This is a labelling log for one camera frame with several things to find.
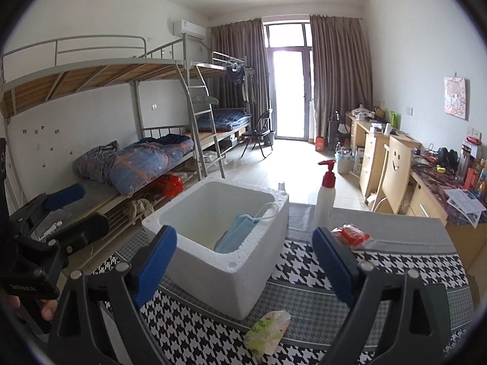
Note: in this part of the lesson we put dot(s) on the glass balcony door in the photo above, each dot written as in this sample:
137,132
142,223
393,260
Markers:
289,95

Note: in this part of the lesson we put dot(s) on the dark blue quilt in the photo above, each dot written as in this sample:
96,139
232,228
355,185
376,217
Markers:
224,118

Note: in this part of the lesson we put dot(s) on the clear water bottle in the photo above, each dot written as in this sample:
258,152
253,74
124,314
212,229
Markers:
465,167

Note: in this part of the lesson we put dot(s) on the printed paper sheets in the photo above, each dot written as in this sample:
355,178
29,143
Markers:
466,203

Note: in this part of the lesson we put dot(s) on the blue orange plaid quilt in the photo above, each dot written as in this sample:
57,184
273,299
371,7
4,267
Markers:
144,163

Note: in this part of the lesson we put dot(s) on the wooden chair with smiley face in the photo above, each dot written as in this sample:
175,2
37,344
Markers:
395,171

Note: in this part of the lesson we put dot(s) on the red plastic bag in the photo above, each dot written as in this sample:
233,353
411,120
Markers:
167,185

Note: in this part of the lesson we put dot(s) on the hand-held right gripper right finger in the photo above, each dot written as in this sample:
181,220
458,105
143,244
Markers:
334,266

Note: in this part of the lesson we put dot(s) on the wooden desk with drawers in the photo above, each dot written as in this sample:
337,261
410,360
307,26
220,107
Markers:
371,159

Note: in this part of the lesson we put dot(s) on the green tissue packet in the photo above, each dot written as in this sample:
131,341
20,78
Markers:
266,329

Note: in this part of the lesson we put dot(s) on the blue face mask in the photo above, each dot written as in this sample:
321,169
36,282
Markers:
236,235

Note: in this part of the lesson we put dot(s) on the black bag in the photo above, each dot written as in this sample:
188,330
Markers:
447,159

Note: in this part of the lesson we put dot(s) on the white foam box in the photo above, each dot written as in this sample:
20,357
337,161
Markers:
228,273

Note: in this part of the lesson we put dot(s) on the beige cloth bundle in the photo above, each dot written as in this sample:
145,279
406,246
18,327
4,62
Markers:
140,209

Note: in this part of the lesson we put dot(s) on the red snack packet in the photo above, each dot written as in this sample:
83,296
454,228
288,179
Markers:
350,235

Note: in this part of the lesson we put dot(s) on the wooden desk with drawer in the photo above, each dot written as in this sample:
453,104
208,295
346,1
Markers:
422,205

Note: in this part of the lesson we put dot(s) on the houndstooth patterned mat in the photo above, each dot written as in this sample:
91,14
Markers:
304,258

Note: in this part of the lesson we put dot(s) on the white bucket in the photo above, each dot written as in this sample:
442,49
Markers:
344,162

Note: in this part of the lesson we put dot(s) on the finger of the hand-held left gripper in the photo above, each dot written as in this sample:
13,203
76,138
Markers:
81,232
64,196

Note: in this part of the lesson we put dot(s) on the green paper bag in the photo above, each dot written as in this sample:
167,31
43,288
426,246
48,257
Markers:
393,118

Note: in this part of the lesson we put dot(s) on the orange bag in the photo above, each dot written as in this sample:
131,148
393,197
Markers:
320,143

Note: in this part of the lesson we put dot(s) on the brown curtain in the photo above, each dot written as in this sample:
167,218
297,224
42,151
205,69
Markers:
236,45
338,83

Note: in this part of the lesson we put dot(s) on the grey metal bunk bed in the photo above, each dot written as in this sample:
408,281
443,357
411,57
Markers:
220,64
95,66

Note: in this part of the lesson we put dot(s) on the white bottle with red pump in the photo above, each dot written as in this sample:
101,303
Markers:
325,201

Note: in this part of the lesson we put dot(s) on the red and white box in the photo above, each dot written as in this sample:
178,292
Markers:
471,148

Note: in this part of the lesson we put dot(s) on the dark hanging clothes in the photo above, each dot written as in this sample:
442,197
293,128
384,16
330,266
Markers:
234,76

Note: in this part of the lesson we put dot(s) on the white air conditioner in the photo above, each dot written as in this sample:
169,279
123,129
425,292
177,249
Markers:
188,28

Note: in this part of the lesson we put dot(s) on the pink wall poster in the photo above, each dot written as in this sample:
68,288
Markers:
455,98

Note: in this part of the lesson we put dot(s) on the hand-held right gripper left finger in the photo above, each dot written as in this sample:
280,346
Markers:
154,264

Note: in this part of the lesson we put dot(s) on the black folding chair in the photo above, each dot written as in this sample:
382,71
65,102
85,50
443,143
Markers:
260,133

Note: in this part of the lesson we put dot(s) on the person's left hand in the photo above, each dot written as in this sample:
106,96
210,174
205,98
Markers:
48,310

